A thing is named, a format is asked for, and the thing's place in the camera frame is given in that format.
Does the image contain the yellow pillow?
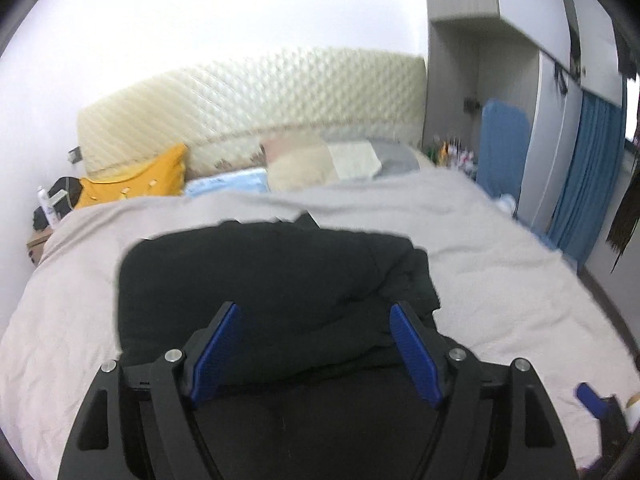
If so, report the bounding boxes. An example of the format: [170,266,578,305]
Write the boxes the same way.
[74,143,189,210]

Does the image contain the small bottles on shelf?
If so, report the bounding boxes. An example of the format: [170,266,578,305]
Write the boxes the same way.
[424,135,478,177]

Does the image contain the cardboard box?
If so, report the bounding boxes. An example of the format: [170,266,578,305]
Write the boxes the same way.
[26,227,56,267]

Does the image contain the dark hanging clothes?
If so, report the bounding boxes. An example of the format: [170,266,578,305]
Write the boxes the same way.
[605,157,640,273]

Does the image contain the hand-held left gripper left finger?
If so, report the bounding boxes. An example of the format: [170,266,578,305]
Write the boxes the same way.
[58,301,244,480]

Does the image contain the cream quilted headboard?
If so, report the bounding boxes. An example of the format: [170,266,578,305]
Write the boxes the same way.
[76,47,427,181]

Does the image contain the blue curtain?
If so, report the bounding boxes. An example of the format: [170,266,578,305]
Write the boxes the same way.
[545,91,629,273]

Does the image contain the beige bed blanket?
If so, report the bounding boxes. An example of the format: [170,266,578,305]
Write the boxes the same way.
[0,162,640,480]

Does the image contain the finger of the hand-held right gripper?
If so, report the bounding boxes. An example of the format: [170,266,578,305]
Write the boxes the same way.
[575,382,612,418]

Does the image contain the grey wardrobe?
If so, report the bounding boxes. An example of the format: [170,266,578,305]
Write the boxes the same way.
[422,0,626,233]

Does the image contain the cream pillow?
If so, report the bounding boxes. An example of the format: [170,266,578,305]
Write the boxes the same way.
[260,135,383,192]

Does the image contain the black bag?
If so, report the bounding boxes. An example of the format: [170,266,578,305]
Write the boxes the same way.
[33,176,85,230]

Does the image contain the white spray bottle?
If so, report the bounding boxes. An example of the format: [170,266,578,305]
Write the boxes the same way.
[38,186,59,227]

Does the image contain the black garment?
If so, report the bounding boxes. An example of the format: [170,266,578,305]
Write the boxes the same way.
[116,212,481,480]

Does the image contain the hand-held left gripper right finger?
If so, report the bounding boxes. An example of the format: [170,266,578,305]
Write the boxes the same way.
[389,302,581,480]

